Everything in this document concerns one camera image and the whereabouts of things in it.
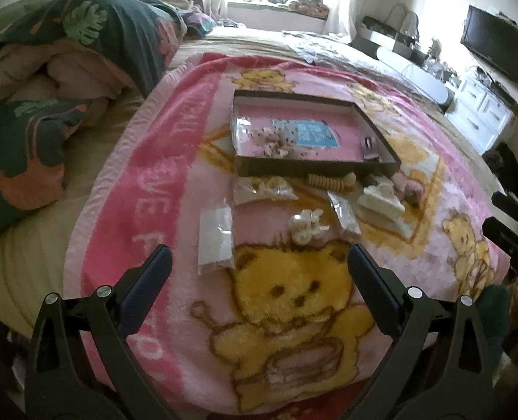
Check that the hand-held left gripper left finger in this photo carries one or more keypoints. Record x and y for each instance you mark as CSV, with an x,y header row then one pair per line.
x,y
147,284

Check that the clear bag with beige bow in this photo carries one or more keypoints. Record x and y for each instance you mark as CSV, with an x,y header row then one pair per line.
x,y
267,187

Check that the white flower hair clip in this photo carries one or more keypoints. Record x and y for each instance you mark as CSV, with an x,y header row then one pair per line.
x,y
305,227

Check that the black flat television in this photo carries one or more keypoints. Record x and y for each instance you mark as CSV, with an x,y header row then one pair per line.
x,y
497,46

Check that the grey pillow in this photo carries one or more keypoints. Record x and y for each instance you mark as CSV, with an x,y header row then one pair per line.
x,y
31,2

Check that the grey storage box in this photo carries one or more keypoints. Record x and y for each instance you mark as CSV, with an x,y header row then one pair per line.
x,y
381,37

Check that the white claw hair clip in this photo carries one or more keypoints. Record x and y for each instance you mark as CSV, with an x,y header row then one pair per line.
x,y
379,199

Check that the dark green floral quilt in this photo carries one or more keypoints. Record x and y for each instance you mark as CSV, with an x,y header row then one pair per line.
x,y
110,39

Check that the windowsill clutter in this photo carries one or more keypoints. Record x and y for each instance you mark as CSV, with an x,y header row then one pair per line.
x,y
302,5

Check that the dark green cloth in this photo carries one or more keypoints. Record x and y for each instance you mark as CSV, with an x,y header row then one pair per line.
x,y
495,315

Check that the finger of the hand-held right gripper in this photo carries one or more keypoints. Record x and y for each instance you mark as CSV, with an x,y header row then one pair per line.
x,y
506,232
517,208

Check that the beige spiral hair clip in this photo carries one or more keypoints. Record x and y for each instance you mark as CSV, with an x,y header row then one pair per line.
x,y
324,181

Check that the purple pillow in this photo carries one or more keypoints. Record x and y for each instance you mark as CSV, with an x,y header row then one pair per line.
x,y
199,24

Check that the white drawer cabinet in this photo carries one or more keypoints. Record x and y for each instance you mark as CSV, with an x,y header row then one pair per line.
x,y
482,105

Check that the dark-rimmed pink jewelry box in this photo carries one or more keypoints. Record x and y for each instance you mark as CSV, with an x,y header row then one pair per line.
x,y
311,168

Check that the pink bear printed blanket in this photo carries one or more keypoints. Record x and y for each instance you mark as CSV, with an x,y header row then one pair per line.
x,y
153,162

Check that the dark clothes pile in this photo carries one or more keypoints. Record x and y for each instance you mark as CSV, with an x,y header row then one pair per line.
x,y
508,166

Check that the white long cushion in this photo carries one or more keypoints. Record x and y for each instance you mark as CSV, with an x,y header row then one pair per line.
x,y
416,74

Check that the clear bag of beaded jewelry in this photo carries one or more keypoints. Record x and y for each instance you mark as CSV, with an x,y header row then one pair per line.
x,y
276,140

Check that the clear plastic bag left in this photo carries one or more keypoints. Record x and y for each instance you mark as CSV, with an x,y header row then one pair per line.
x,y
215,240

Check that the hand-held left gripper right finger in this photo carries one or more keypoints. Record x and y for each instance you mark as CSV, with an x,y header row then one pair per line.
x,y
375,288

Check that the clear plastic packet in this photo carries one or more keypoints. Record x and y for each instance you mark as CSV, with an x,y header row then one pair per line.
x,y
346,216

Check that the blue printed card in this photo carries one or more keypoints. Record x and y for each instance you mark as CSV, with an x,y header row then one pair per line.
x,y
311,133

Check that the clear plastic sheet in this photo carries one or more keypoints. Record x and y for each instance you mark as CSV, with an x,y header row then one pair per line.
x,y
324,48

